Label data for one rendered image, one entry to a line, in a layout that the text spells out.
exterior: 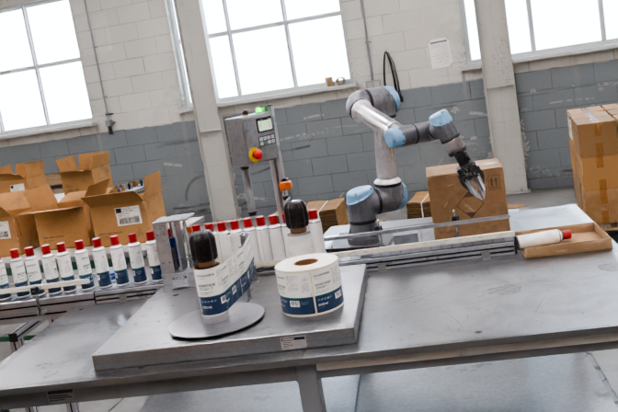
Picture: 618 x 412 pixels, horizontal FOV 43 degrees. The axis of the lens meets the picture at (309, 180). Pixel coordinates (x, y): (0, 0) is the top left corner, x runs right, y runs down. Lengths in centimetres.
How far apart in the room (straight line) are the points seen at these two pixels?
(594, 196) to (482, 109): 248
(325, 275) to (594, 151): 386
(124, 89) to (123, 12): 88
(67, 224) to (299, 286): 265
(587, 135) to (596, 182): 35
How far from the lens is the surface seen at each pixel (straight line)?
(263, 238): 302
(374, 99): 323
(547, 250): 291
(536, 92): 820
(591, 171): 602
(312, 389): 231
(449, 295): 259
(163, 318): 269
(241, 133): 298
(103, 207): 461
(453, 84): 823
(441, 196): 316
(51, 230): 491
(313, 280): 239
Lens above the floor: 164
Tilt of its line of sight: 8 degrees down
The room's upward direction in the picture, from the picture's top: 9 degrees counter-clockwise
